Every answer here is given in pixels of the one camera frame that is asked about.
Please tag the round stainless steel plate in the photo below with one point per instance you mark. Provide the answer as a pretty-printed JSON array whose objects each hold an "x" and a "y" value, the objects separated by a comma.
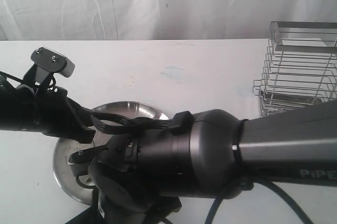
[{"x": 65, "y": 147}]

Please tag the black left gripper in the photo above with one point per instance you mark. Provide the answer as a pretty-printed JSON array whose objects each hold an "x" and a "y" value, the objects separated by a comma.
[{"x": 60, "y": 116}]

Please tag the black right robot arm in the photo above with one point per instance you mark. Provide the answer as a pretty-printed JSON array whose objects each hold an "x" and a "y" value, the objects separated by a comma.
[{"x": 148, "y": 165}]

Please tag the white backdrop curtain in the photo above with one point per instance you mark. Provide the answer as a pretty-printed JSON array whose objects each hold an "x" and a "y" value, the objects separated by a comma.
[{"x": 154, "y": 19}]

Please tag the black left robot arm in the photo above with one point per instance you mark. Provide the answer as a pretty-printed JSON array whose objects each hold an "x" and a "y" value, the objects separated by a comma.
[{"x": 18, "y": 112}]

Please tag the steel wire utensil rack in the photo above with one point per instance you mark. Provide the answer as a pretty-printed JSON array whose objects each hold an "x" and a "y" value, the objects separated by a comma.
[{"x": 299, "y": 67}]

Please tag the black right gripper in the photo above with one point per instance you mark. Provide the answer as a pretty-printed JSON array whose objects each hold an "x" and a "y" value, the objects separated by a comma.
[{"x": 122, "y": 197}]

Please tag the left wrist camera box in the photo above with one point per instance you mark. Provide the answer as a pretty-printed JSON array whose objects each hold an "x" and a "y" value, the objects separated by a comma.
[{"x": 53, "y": 61}]

